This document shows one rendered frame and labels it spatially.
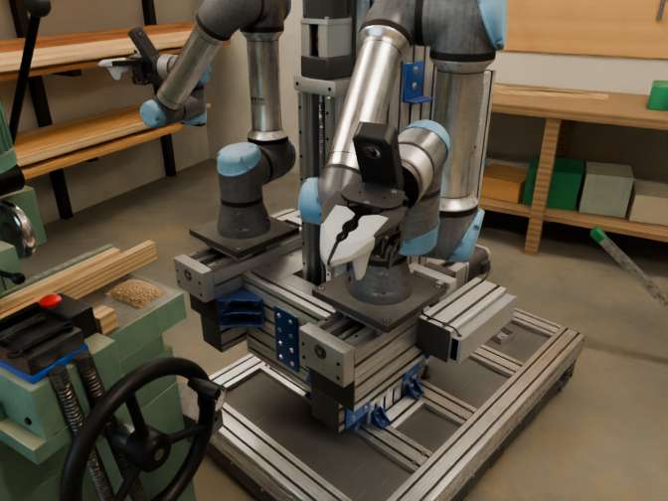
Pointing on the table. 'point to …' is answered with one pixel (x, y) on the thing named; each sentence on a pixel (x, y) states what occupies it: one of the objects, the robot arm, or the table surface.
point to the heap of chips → (135, 292)
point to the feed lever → (11, 181)
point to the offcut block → (105, 319)
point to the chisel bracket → (8, 264)
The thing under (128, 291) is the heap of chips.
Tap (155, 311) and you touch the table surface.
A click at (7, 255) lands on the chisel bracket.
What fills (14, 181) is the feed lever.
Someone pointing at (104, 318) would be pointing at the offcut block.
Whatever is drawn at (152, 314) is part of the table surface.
